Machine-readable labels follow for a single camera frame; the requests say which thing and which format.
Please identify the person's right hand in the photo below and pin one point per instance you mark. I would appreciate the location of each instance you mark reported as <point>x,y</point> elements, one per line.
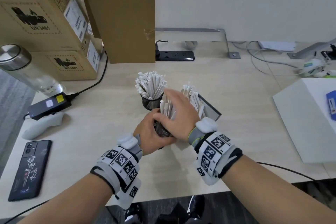
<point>183,118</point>

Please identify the person's left hand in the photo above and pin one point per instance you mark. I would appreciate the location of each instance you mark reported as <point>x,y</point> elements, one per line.
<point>147,134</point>

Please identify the person's right thumb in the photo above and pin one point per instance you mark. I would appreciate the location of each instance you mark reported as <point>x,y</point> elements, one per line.
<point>162,119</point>

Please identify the person's left thumb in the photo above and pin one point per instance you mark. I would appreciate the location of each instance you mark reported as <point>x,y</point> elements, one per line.
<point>153,114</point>

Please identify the black mesh cup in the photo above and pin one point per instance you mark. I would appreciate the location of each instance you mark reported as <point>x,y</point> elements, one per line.
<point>151,104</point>
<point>162,130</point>

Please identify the person's left forearm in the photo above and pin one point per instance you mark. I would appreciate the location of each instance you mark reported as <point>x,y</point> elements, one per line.
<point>70,200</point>

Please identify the person's right forearm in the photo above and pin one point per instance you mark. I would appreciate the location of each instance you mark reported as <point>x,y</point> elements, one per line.
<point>273,189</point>

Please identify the grey metal holder box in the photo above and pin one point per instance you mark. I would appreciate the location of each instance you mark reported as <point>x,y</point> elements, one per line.
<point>210,109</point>

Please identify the white marker wrist band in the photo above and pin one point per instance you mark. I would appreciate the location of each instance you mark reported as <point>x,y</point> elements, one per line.
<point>120,166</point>
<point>212,153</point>

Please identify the black power strip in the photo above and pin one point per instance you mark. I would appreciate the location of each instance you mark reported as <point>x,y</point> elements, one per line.
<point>175,55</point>

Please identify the black plug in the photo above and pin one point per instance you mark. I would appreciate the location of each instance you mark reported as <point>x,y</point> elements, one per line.
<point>158,48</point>

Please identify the plain brown cardboard box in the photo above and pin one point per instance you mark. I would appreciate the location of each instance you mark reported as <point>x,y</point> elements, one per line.
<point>123,27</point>

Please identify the black shoe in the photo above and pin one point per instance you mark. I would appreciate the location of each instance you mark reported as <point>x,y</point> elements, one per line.
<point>133,213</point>
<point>195,206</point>

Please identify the small printed cardboard box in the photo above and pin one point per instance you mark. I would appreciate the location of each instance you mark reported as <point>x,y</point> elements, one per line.
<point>65,63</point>

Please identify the black power adapter yellow label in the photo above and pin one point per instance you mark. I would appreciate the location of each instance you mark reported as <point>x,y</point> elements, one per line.
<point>49,105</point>

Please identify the white handheld controller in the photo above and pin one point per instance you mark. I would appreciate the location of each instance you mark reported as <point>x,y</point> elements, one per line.
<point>42,128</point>

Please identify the black smartphone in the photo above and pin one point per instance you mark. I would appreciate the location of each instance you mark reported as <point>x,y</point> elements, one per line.
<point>30,170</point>

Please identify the clear bottle with steel cap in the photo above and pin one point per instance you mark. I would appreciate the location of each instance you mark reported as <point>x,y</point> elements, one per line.
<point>23,71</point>

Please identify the white paper stack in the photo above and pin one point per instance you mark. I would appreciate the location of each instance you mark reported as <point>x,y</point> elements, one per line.
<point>278,45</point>

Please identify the large white box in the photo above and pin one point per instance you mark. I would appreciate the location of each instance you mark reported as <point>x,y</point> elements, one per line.
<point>301,116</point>

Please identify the large printed cardboard box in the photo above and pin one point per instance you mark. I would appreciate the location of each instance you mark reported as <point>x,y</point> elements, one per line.
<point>34,13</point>

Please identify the white and green device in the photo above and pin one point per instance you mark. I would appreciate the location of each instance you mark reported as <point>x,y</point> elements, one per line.
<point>312,66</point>

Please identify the blue card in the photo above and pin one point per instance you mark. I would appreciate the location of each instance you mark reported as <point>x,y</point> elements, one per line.
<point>332,105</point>

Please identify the black clip device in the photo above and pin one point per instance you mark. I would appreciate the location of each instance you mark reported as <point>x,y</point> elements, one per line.
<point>329,53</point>

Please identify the grey metal desk bracket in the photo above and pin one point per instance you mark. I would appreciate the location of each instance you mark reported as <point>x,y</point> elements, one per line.
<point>225,40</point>

